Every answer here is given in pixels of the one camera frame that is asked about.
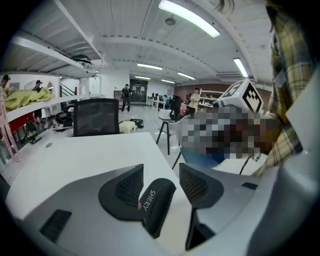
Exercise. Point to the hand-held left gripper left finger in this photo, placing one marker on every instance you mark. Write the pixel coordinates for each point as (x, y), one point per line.
(82, 200)

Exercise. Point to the small black device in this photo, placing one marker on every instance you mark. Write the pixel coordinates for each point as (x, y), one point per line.
(35, 140)

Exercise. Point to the gray chair with black legs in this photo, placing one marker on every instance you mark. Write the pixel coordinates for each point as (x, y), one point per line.
(170, 130)

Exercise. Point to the black stair railing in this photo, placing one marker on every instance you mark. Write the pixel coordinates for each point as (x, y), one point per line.
(66, 90)

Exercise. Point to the black double door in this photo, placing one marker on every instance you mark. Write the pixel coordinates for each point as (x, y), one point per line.
(138, 93)

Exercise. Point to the person's right forearm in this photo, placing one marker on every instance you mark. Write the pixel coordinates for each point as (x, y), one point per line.
(285, 142)

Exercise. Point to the yellow cloth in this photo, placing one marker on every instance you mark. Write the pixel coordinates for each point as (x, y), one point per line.
(25, 98)

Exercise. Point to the yellow plaid shirt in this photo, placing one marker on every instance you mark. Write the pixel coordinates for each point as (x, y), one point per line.
(292, 62)

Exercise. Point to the round ceiling fixture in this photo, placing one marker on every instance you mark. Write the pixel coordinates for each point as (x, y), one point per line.
(170, 21)

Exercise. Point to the long ceiling light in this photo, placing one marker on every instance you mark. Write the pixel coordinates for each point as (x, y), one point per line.
(188, 17)
(241, 67)
(149, 66)
(168, 81)
(142, 78)
(186, 75)

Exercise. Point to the blue chair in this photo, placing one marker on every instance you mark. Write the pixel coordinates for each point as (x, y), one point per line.
(200, 156)

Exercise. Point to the black mesh office chair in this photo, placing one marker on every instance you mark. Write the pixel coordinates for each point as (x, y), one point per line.
(96, 117)

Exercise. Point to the pink metal rack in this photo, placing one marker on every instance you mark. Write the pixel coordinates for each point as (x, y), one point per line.
(7, 135)

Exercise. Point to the white metal shelf rack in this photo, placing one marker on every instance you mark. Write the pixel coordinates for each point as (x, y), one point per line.
(57, 101)

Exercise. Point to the black floor bag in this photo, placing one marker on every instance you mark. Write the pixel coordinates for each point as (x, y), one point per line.
(137, 121)

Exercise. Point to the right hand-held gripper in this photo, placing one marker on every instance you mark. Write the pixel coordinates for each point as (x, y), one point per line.
(252, 96)

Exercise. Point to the black object with lettering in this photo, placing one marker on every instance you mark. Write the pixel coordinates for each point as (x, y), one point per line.
(160, 200)

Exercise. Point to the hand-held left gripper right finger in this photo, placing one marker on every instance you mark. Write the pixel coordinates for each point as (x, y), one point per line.
(225, 192)

